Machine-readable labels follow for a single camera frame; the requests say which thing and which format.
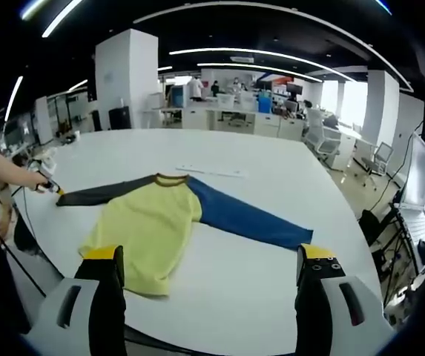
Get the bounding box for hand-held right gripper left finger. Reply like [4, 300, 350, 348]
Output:
[29, 243, 128, 356]

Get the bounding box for white table socket strip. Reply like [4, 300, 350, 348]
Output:
[175, 162, 249, 179]

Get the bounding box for ceiling light strip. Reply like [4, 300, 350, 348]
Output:
[168, 47, 358, 82]
[196, 62, 324, 84]

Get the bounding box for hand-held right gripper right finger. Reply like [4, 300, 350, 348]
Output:
[293, 243, 395, 356]

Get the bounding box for white storage cabinets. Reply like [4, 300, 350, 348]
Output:
[181, 106, 306, 141]

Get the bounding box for black cabinet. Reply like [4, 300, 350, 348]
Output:
[108, 105, 132, 131]

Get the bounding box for computer monitor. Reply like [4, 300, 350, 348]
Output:
[398, 132, 425, 213]

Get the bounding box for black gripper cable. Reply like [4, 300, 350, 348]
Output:
[0, 185, 48, 297]

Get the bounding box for white office chair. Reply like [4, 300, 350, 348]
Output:
[303, 107, 342, 162]
[361, 142, 395, 191]

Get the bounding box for yellow blue black garment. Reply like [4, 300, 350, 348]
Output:
[56, 172, 314, 297]

